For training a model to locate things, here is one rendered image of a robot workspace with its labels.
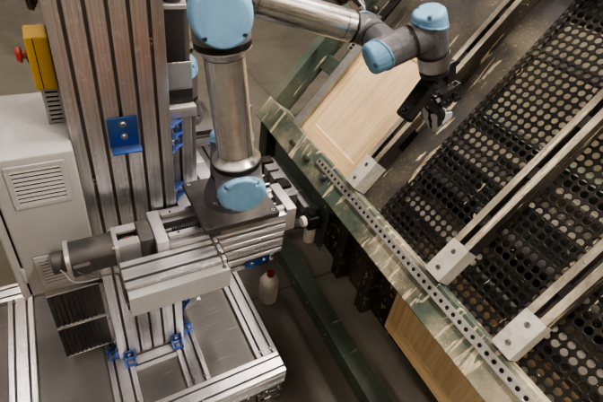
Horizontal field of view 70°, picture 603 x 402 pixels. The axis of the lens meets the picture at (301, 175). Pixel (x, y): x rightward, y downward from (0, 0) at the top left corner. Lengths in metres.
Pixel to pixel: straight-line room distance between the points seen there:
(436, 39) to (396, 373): 1.63
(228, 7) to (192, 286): 0.72
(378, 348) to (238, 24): 1.80
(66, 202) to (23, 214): 0.10
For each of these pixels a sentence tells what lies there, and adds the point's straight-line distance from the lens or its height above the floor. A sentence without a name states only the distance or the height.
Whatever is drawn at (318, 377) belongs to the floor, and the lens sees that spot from 2.15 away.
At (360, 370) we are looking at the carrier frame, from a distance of 1.99.
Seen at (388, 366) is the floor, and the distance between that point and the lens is 2.26.
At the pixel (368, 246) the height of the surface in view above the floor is 0.83.
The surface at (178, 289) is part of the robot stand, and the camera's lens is 1.19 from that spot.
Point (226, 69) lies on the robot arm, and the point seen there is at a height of 1.51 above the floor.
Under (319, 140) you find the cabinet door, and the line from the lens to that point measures 1.85.
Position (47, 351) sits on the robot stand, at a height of 0.21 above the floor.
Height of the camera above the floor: 1.86
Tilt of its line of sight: 36 degrees down
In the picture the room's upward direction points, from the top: 9 degrees clockwise
